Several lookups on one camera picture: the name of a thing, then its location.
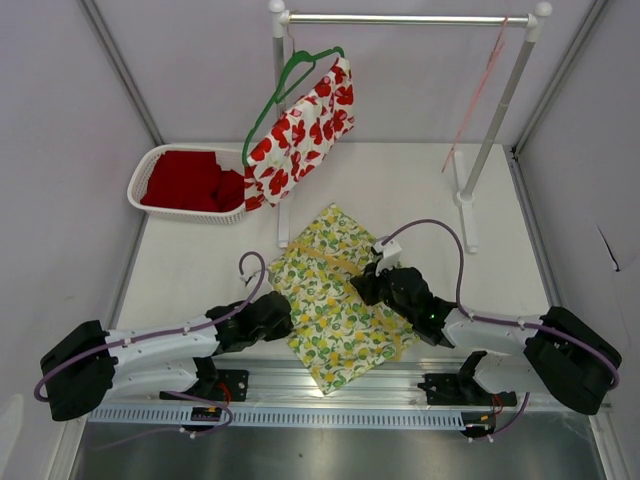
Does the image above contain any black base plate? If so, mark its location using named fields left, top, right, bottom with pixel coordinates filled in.
left=183, top=369, right=250, bottom=402
left=417, top=373, right=517, bottom=407

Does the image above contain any white clothes rack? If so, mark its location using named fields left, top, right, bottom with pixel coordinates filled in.
left=267, top=1, right=553, bottom=253

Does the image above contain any white perforated plastic basket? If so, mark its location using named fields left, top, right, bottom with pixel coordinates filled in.
left=127, top=144, right=245, bottom=225

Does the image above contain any white slotted cable duct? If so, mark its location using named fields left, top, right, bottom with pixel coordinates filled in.
left=89, top=404, right=465, bottom=431

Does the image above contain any red folded cloth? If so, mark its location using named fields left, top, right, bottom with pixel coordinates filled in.
left=140, top=151, right=244, bottom=213

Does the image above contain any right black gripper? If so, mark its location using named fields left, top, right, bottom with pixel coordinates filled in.
left=353, top=258, right=417, bottom=323

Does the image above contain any aluminium mounting rail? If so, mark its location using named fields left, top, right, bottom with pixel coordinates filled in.
left=67, top=353, right=614, bottom=412

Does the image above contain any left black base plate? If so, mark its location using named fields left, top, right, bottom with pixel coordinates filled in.
left=183, top=369, right=250, bottom=402

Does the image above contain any pink hanger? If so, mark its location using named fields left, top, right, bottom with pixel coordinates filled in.
left=442, top=15, right=510, bottom=174

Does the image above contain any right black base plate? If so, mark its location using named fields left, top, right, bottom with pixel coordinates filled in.
left=417, top=373, right=517, bottom=407

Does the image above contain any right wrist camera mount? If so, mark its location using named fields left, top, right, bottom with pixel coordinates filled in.
left=372, top=238, right=402, bottom=276

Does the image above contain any lemon print cloth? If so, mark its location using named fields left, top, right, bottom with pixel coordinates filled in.
left=267, top=202, right=421, bottom=397

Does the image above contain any yellow hanger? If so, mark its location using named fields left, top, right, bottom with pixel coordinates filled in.
left=287, top=242, right=404, bottom=360

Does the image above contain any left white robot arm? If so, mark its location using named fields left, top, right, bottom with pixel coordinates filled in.
left=35, top=291, right=293, bottom=422

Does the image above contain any red poppy floral skirt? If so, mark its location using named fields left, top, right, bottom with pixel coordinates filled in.
left=241, top=57, right=355, bottom=211

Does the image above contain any green hanger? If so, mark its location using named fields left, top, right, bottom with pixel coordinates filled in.
left=241, top=37, right=345, bottom=167

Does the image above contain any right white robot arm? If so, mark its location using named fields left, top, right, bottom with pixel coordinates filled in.
left=350, top=263, right=622, bottom=415

